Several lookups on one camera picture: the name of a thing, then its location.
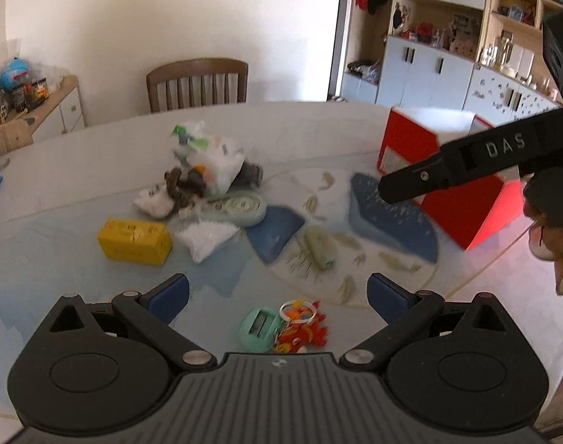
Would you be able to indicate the yellow small box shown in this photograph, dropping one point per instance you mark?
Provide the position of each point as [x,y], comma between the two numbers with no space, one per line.
[143,243]

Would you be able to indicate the white wood sideboard cabinet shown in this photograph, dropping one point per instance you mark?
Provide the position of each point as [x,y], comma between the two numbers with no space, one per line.
[60,114]

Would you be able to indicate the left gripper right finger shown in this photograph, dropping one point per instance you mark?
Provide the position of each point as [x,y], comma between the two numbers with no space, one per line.
[409,317]

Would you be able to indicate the dark grey folded cloth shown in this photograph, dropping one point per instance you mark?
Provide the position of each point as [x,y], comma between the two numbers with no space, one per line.
[249,176]

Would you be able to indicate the brown wooden chair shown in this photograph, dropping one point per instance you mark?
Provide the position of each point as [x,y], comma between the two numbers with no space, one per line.
[197,82]

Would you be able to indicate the clear bag white granules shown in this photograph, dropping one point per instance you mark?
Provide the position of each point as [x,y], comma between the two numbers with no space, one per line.
[202,239]

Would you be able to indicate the red white cardboard box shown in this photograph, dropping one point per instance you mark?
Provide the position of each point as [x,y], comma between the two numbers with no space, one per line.
[469,213]

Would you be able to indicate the red plush dragon keychain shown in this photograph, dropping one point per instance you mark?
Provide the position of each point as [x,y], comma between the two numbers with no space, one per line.
[302,328]

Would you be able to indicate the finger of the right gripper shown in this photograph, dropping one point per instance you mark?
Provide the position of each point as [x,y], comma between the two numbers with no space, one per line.
[417,179]

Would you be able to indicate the white crumpled wrapper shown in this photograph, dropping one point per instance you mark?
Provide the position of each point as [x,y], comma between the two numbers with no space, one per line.
[154,202]

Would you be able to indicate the small green cylindrical item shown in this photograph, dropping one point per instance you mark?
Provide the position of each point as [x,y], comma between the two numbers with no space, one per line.
[321,247]

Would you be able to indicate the right hand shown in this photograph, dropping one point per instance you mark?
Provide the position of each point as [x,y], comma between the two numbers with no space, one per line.
[543,203]

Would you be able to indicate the mint green small device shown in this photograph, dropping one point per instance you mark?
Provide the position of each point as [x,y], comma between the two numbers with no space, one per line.
[258,330]

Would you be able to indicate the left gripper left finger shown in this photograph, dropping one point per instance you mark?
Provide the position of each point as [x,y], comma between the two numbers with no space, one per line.
[147,317]

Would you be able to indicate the blue round plush toy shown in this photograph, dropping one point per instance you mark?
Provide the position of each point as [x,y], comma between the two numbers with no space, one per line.
[14,74]

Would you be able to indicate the white patterned plastic bag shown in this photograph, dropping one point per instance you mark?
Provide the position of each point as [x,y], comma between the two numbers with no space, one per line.
[219,159]

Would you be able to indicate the white grey wall cabinets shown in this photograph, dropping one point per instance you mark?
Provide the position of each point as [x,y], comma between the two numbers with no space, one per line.
[484,56]

